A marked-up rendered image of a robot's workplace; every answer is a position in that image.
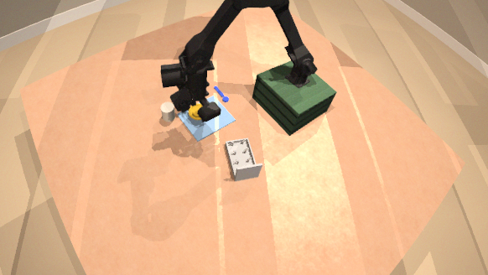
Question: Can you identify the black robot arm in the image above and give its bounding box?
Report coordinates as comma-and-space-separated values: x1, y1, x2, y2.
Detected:
160, 0, 317, 113

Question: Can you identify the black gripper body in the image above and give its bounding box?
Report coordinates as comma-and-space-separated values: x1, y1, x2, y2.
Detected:
176, 75, 221, 122

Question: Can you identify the yellow round plate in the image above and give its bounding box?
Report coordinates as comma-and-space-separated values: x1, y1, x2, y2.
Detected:
189, 104, 202, 120

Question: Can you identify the white dish rack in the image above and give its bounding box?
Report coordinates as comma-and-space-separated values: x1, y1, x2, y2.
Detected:
226, 138, 262, 182

